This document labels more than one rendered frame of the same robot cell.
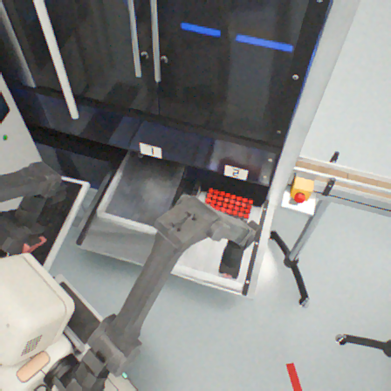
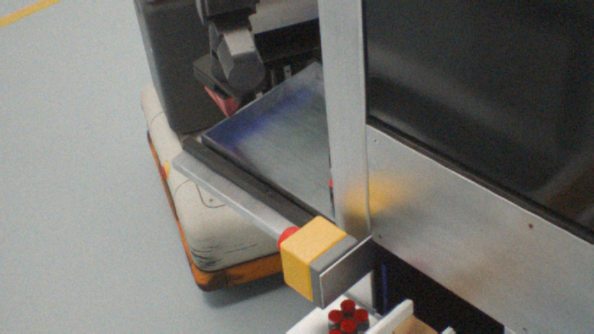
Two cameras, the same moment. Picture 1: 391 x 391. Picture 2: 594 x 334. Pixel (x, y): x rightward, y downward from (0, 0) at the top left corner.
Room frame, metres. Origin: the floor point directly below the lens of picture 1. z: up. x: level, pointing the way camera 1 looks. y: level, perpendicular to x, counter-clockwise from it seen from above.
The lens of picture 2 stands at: (1.35, -1.13, 1.92)
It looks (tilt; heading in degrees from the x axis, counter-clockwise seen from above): 41 degrees down; 125
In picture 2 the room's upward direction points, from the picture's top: 6 degrees counter-clockwise
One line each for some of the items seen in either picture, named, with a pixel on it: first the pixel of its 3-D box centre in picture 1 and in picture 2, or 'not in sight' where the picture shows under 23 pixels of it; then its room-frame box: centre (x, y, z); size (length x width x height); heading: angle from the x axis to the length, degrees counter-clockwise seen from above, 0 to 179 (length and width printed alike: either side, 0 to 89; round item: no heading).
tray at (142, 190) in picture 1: (145, 186); not in sight; (0.89, 0.20, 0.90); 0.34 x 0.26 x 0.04; 165
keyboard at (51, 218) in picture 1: (46, 219); not in sight; (0.76, 0.58, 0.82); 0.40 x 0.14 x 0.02; 168
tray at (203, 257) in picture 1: (219, 233); (331, 147); (0.69, -0.11, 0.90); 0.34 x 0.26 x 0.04; 165
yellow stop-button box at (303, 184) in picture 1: (301, 188); (319, 261); (0.85, -0.40, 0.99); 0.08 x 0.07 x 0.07; 165
